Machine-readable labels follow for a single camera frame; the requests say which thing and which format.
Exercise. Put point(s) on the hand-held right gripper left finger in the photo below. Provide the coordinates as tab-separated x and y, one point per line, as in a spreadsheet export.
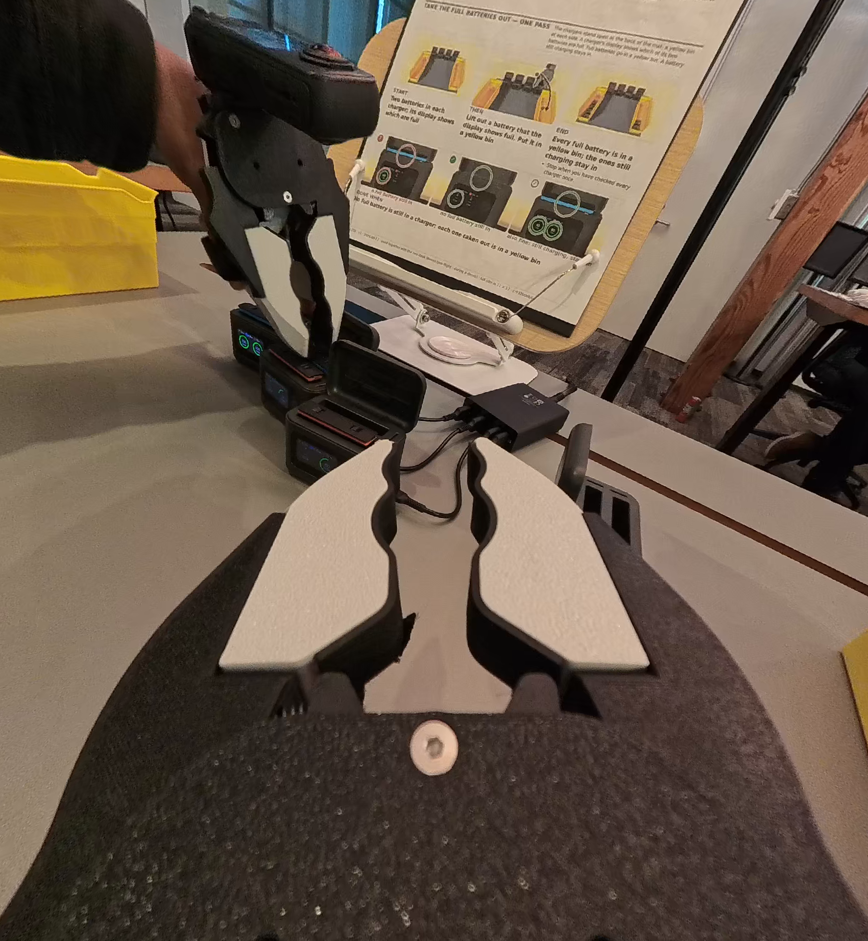
309	581

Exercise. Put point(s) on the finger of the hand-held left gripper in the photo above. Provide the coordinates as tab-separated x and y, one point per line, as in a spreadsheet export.
328	272
280	287

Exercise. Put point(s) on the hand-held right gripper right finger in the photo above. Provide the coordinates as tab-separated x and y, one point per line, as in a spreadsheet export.
559	581

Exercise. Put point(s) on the black battery charger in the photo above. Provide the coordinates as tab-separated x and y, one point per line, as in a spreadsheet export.
611	507
251	341
375	383
287	385

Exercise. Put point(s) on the red-edged black battery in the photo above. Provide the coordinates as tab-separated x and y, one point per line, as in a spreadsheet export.
339	430

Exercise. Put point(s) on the black usb hub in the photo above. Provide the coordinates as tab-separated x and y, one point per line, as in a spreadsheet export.
515	412

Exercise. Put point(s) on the person's left forearm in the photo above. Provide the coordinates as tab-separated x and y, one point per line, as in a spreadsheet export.
52	81

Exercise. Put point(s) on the person's left hand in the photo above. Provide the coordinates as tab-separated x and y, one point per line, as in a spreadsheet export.
181	125

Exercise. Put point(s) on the white stand base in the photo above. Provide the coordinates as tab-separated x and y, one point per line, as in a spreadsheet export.
456	360

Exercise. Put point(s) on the instruction board on stand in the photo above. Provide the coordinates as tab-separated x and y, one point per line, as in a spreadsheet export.
552	147

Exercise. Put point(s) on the wooden desk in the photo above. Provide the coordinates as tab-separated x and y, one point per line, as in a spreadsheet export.
846	312

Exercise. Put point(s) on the black metal stand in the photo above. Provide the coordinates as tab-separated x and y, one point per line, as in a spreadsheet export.
713	191

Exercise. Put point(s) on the black computer monitor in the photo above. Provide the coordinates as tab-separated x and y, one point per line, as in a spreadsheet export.
834	250

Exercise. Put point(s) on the wooden pillar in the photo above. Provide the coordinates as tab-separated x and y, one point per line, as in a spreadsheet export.
802	221

